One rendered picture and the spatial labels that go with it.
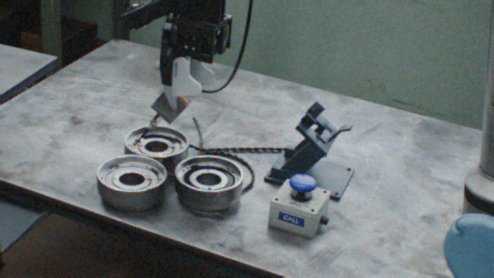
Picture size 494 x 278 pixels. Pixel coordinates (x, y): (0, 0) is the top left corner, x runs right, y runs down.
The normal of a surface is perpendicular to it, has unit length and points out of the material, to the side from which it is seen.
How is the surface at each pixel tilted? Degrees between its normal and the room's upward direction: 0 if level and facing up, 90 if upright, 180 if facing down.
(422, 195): 0
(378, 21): 90
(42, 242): 0
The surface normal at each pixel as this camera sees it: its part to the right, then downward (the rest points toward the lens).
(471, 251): -0.65, 0.43
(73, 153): 0.08, -0.87
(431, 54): -0.40, 0.41
